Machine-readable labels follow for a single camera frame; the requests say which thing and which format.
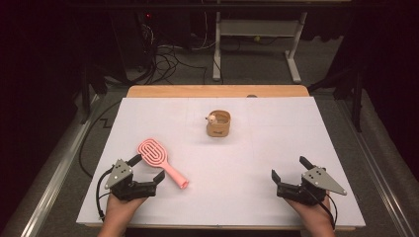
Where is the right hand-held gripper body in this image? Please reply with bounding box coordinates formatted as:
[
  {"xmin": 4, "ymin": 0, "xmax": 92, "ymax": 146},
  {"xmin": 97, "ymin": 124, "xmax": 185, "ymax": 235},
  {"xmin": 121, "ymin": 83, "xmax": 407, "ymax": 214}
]
[{"xmin": 276, "ymin": 166, "xmax": 348, "ymax": 206}]

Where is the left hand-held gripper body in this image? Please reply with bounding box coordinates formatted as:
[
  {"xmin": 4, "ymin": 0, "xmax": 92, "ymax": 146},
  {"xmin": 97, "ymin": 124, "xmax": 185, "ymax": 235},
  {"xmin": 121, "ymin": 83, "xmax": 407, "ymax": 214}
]
[{"xmin": 104, "ymin": 159, "xmax": 158, "ymax": 201}]

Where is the pink hairbrush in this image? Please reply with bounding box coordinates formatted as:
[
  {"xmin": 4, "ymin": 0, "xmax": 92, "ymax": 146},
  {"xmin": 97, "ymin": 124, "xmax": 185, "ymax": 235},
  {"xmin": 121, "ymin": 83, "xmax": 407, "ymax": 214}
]
[{"xmin": 136, "ymin": 137, "xmax": 190, "ymax": 190}]

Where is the person's left hand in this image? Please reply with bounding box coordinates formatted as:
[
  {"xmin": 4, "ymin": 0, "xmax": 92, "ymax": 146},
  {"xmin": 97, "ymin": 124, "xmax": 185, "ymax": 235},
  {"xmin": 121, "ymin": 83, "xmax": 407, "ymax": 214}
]
[{"xmin": 104, "ymin": 193, "xmax": 148, "ymax": 230}]

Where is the person's right hand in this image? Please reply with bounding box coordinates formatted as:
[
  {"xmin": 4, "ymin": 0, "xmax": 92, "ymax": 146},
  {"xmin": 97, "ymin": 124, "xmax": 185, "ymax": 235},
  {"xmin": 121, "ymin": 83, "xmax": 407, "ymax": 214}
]
[{"xmin": 285, "ymin": 194, "xmax": 332, "ymax": 231}]

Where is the wooden cup with bear figure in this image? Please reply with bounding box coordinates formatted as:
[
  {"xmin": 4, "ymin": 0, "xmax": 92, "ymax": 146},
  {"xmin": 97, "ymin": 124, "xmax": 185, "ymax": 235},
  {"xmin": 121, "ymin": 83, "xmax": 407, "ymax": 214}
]
[{"xmin": 205, "ymin": 110, "xmax": 231, "ymax": 138}]

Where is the black metal stand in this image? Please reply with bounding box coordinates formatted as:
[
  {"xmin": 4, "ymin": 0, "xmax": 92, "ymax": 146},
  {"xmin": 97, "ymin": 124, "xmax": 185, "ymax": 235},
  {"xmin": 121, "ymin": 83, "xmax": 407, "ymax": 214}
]
[
  {"xmin": 307, "ymin": 63, "xmax": 365, "ymax": 133},
  {"xmin": 78, "ymin": 62, "xmax": 112, "ymax": 125}
]

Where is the black computer tower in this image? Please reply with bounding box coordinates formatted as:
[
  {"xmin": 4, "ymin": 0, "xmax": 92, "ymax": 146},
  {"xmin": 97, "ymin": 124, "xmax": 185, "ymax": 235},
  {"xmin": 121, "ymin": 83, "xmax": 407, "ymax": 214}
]
[{"xmin": 110, "ymin": 9, "xmax": 156, "ymax": 73}]

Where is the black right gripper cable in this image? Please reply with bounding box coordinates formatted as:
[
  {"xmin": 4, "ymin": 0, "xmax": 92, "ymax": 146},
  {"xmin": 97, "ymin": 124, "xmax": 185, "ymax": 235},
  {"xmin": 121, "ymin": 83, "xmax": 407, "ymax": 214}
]
[{"xmin": 309, "ymin": 187, "xmax": 339, "ymax": 231}]

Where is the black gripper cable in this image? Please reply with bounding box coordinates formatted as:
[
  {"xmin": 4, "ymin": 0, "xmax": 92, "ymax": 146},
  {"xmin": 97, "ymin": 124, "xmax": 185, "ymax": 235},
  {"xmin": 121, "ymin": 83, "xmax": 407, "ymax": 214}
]
[
  {"xmin": 309, "ymin": 187, "xmax": 339, "ymax": 231},
  {"xmin": 95, "ymin": 167, "xmax": 116, "ymax": 222}
]

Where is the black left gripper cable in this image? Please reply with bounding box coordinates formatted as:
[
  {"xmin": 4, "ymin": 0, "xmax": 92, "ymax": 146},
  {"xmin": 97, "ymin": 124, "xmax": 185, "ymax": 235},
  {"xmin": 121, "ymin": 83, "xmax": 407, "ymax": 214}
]
[{"xmin": 95, "ymin": 167, "xmax": 116, "ymax": 222}]

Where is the long black floor cable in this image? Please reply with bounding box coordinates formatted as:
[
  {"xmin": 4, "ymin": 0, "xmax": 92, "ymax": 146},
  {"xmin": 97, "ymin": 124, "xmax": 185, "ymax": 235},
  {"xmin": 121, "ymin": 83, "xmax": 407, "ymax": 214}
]
[{"xmin": 78, "ymin": 98, "xmax": 124, "ymax": 180}]

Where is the aluminium floor rail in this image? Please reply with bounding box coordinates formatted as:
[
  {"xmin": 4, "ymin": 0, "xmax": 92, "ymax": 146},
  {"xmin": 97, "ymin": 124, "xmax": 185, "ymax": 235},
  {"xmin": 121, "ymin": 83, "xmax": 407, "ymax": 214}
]
[
  {"xmin": 334, "ymin": 98, "xmax": 414, "ymax": 237},
  {"xmin": 18, "ymin": 93, "xmax": 102, "ymax": 237}
]

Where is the bundle of black floor cables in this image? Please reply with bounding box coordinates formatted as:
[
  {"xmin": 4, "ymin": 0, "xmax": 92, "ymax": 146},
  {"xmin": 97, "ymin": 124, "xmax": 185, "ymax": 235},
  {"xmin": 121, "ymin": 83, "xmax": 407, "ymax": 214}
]
[{"xmin": 139, "ymin": 42, "xmax": 210, "ymax": 86}]

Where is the white metal table frame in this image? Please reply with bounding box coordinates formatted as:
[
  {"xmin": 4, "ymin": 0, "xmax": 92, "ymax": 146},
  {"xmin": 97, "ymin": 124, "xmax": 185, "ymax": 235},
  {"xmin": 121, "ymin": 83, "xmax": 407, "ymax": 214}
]
[{"xmin": 211, "ymin": 11, "xmax": 309, "ymax": 84}]

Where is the white cable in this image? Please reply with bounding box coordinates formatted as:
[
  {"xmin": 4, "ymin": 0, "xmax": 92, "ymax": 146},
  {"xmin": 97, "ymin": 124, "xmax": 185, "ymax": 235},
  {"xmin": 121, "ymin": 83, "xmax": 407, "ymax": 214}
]
[{"xmin": 191, "ymin": 11, "xmax": 219, "ymax": 51}]

